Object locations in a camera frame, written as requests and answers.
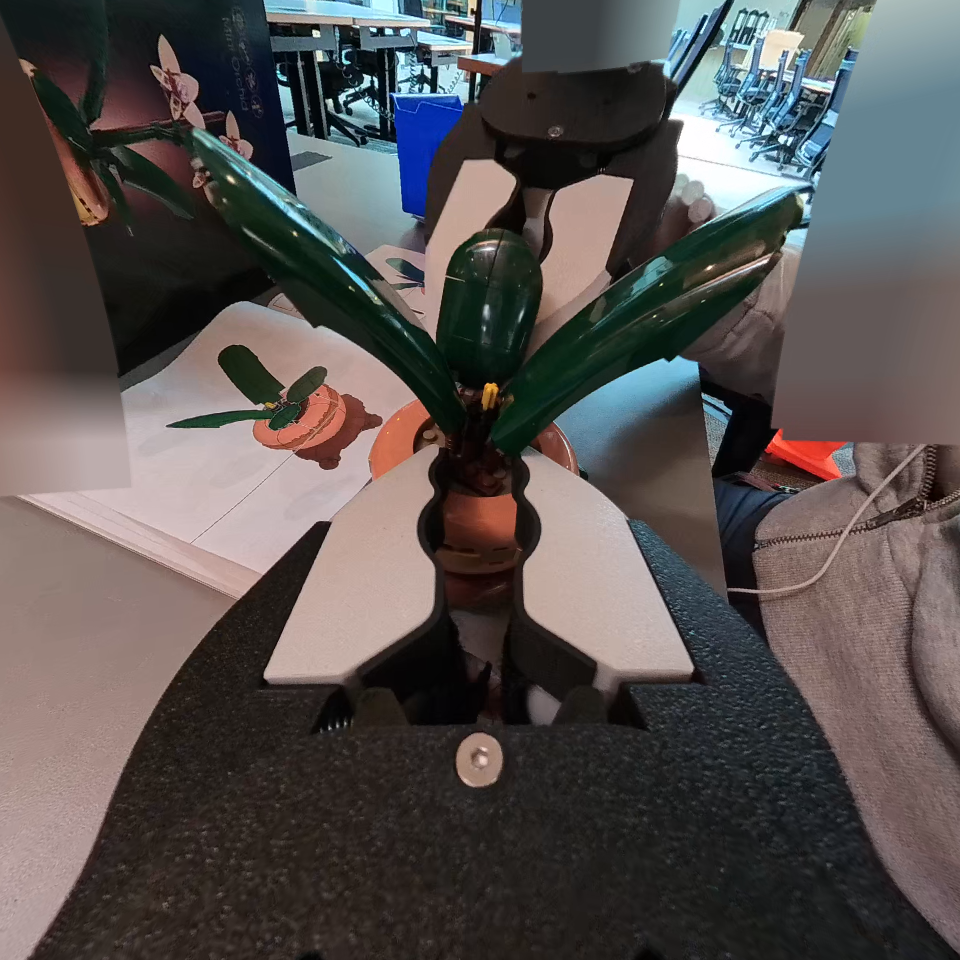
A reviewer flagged white bead bracelet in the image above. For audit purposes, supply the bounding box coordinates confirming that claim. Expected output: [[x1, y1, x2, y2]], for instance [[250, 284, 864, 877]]
[[669, 176, 719, 228]]

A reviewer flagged building instruction booklet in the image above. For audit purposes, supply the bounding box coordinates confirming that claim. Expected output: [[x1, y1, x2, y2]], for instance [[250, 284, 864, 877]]
[[21, 243, 453, 599]]

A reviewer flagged row of black office chairs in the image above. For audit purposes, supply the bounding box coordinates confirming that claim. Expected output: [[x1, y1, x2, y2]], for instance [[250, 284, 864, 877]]
[[666, 6, 861, 179]]

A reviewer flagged person's right forearm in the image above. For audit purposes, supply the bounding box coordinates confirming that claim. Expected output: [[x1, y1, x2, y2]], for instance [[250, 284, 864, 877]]
[[678, 247, 801, 408]]

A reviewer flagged orange object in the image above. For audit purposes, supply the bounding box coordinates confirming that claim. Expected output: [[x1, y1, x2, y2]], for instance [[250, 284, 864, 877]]
[[763, 427, 858, 483]]

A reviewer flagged white cable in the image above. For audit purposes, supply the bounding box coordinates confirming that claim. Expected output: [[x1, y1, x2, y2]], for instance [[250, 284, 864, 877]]
[[724, 442, 933, 599]]

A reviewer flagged grey desk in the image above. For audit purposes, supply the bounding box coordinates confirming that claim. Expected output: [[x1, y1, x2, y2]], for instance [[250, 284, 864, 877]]
[[0, 131, 732, 954]]

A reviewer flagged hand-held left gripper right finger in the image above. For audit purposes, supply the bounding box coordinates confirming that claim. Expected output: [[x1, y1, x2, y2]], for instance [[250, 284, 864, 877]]
[[510, 447, 697, 687]]

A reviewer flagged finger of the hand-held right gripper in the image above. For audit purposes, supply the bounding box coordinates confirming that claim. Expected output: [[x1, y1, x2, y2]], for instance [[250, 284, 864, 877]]
[[523, 176, 636, 333], [426, 157, 519, 318]]

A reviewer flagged blue plastic bin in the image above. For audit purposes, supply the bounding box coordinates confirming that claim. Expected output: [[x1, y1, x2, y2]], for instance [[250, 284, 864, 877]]
[[390, 92, 468, 220]]

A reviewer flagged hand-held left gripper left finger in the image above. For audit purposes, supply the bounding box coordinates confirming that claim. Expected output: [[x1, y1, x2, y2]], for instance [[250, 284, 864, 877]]
[[264, 450, 444, 687]]

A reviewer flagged black orchid toy set box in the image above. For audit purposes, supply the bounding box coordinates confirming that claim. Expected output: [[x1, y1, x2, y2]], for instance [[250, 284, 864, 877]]
[[18, 0, 299, 378]]

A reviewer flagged brown-topped office desk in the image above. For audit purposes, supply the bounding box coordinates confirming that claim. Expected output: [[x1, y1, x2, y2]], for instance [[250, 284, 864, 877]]
[[264, 6, 434, 145]]

